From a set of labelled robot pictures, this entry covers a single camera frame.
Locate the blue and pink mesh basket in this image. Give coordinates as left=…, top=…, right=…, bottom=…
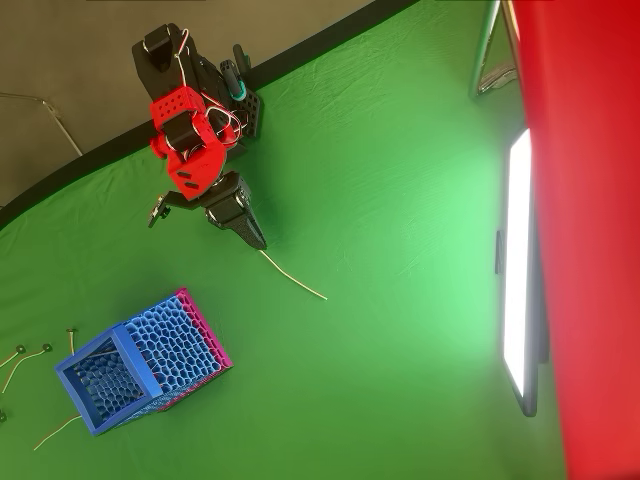
left=53, top=286, right=235, bottom=437

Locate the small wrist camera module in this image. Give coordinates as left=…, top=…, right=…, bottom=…
left=146, top=190, right=201, bottom=230

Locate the red white servo cable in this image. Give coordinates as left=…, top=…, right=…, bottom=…
left=202, top=102, right=247, bottom=149

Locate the chrome tube stand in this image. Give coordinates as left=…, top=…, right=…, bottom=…
left=468, top=0, right=521, bottom=104

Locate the thin grey metal rod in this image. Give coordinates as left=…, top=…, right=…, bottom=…
left=0, top=91, right=84, bottom=157

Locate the red blurred foreground holder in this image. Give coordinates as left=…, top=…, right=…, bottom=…
left=509, top=0, right=640, bottom=480

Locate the black clamp with teal ring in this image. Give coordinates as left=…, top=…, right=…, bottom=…
left=219, top=58, right=247, bottom=102

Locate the green table cloth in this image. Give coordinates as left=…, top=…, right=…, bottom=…
left=0, top=0, right=567, bottom=480

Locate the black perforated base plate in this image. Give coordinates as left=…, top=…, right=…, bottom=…
left=233, top=87, right=263, bottom=143

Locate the black flat light panel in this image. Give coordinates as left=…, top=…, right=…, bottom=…
left=494, top=127, right=551, bottom=419

